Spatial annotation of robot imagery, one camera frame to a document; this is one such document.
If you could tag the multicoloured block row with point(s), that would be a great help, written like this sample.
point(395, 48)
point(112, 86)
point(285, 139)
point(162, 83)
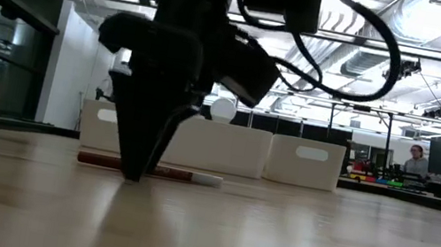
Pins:
point(372, 179)

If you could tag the black ceiling spotlight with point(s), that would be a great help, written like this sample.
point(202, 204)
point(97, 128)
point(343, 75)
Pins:
point(435, 113)
point(407, 68)

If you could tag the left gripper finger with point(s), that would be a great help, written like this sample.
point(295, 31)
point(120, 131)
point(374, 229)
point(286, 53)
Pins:
point(139, 128)
point(178, 121)

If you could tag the wide white plastic bin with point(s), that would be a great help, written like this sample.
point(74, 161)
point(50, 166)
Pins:
point(221, 148)

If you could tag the silver ventilation duct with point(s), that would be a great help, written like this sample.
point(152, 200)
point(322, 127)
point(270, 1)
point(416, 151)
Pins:
point(365, 64)

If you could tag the black background workstation frame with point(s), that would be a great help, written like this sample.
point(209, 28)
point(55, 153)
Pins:
point(386, 147)

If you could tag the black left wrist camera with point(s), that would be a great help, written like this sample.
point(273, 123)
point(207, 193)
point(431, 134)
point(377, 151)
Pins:
point(247, 69)

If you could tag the brown thin marker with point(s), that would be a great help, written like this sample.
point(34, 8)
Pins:
point(176, 174)

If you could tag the person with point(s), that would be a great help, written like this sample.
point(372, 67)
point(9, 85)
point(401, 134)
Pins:
point(417, 163)

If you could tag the black partition panel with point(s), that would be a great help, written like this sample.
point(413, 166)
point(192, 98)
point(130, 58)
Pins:
point(282, 127)

